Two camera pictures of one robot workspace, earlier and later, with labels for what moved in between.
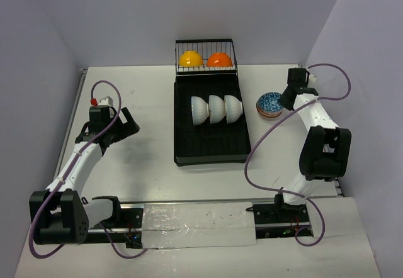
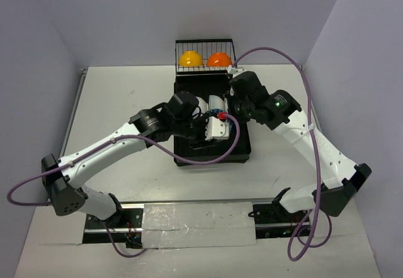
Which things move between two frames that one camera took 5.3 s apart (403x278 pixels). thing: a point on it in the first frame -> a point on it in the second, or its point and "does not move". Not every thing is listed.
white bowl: [216, 109] does not move
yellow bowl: [191, 58] does not move
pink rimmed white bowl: [219, 59] does not move
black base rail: [288, 216] does not move
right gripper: [286, 104] -> [231, 99]
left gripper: [116, 126] -> [198, 126]
